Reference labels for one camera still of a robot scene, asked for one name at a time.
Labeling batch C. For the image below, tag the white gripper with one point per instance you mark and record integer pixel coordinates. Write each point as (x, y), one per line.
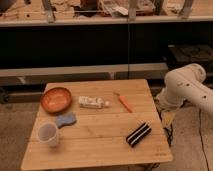
(166, 117)

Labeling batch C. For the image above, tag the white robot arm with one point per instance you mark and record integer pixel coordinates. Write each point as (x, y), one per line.
(184, 83)

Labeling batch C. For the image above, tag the black white striped eraser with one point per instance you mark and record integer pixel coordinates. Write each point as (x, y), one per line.
(138, 134)

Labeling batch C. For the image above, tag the wooden table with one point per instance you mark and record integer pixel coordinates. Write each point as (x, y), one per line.
(98, 138)

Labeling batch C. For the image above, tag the black box on shelf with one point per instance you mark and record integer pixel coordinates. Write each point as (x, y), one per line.
(180, 55)

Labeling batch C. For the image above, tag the white plastic bottle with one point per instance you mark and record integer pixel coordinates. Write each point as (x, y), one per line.
(92, 102)

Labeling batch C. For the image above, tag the blue sponge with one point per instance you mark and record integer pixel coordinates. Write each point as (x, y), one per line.
(65, 120)

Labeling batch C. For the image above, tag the orange wooden bowl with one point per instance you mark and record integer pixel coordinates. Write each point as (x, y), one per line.
(56, 100)

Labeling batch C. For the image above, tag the white plastic cup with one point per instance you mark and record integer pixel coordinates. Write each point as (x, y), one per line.
(48, 134)

